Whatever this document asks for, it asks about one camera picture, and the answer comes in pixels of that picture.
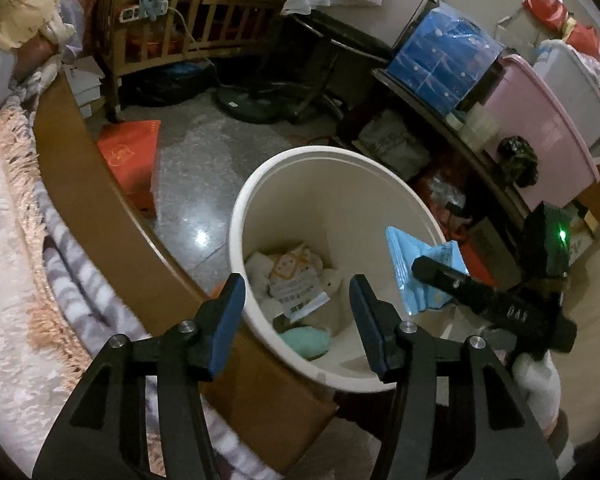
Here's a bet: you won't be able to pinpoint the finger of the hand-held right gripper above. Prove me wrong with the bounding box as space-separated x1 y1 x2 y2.
412 256 486 308

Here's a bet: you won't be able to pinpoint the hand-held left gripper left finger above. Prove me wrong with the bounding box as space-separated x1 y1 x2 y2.
32 272 247 480

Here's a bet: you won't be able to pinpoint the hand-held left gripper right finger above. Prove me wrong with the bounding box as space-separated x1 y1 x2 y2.
349 274 561 480

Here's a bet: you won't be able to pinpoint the blue packet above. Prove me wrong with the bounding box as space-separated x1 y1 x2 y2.
384 226 468 317

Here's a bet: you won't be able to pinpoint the green fluffy sock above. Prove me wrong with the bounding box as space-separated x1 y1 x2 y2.
280 326 331 359

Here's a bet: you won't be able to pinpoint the white plastic bucket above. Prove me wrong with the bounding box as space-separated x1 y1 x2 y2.
229 146 448 393

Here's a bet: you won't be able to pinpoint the person's right hand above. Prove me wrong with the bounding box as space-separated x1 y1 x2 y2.
512 352 561 431

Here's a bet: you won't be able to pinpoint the brown cardboard box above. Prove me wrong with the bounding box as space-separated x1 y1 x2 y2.
467 215 518 281

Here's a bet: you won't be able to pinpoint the white printed packet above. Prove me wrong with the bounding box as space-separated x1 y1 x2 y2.
267 242 328 321

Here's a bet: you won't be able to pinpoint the grey striped blanket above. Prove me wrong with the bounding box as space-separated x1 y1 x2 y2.
35 180 281 480

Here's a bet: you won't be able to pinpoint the dark wooden shelf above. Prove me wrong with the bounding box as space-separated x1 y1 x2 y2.
372 67 541 231

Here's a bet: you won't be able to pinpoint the black plastic bag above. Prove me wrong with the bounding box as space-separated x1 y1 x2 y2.
497 136 539 188

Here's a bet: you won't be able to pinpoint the white plastic bag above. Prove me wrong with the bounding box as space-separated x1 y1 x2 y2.
357 110 431 178

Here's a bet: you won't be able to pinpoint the pink storage box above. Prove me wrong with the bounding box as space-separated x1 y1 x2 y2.
482 54 600 211

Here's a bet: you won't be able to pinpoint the blue storage box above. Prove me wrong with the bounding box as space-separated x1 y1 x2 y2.
385 2 504 116

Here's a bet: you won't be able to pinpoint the white storage box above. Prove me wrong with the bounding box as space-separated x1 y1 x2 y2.
532 40 600 148

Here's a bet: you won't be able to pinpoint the black metal stool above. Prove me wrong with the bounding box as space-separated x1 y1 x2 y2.
290 7 396 123

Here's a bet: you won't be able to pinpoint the white flat boxes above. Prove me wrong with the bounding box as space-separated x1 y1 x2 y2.
62 57 106 118

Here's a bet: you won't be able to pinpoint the red bag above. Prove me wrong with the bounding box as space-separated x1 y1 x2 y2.
522 0 568 26

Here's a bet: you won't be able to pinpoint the wooden crib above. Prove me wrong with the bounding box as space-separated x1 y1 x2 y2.
92 0 306 123

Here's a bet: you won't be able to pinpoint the grey-blue cloth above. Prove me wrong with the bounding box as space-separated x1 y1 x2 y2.
125 0 168 23

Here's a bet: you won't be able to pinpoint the wooden bed frame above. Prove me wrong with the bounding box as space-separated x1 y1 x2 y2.
32 75 338 461

